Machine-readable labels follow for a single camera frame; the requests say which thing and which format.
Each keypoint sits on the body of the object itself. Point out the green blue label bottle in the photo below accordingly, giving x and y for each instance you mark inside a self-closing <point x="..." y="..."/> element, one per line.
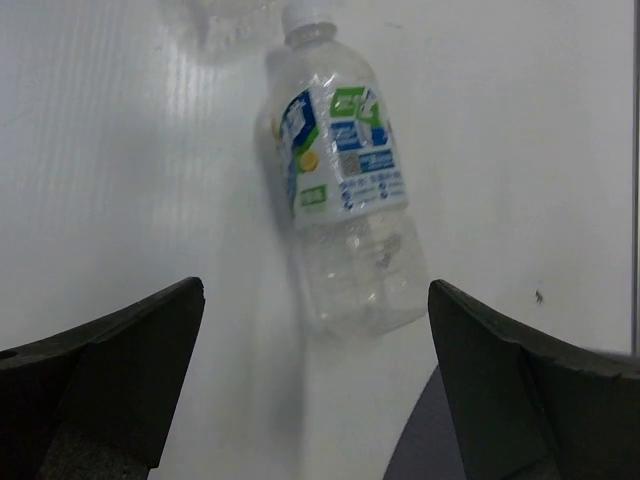
<point x="360" y="260"/>

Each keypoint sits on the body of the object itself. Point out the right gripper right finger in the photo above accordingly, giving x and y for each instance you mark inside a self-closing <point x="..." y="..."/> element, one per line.
<point x="527" y="405"/>

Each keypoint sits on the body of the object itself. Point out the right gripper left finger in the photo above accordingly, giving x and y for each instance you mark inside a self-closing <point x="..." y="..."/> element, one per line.
<point x="97" y="401"/>

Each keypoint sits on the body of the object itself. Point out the clear unlabelled plastic bottle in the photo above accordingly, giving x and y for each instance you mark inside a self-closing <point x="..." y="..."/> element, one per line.
<point x="219" y="32"/>

